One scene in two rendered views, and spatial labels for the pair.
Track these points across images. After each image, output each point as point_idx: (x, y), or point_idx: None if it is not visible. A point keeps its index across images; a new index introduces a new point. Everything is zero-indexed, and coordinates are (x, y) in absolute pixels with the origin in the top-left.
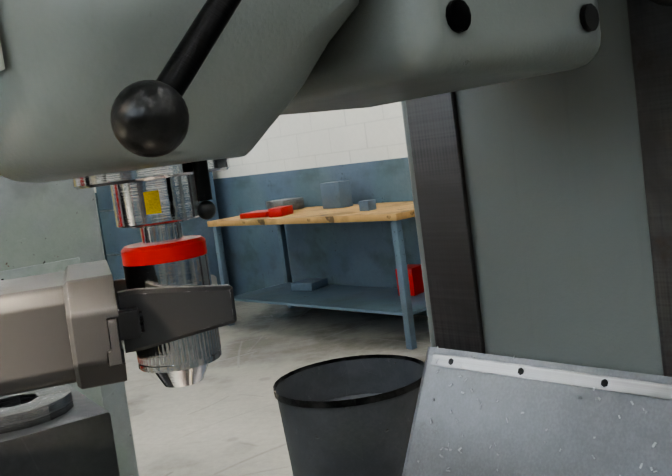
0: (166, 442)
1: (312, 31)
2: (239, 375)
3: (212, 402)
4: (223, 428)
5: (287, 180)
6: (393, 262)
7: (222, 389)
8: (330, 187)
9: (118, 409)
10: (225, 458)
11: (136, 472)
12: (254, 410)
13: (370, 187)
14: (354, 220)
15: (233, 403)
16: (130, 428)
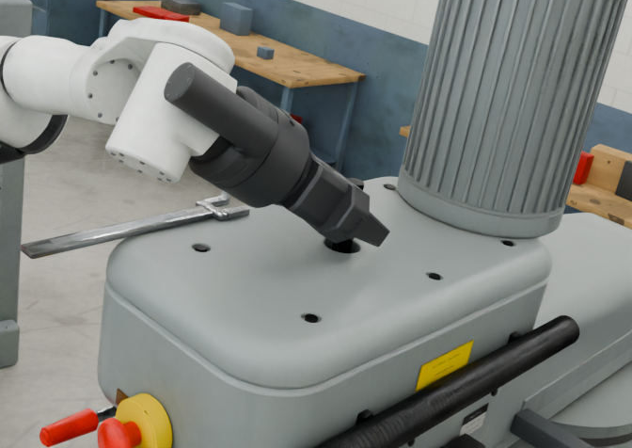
0: (32, 261)
1: None
2: (103, 188)
3: (76, 219)
4: (86, 258)
5: None
6: (273, 100)
7: (86, 203)
8: (232, 10)
9: (11, 265)
10: (87, 297)
11: (16, 317)
12: (117, 242)
13: (271, 20)
14: (249, 69)
15: (97, 227)
16: (18, 281)
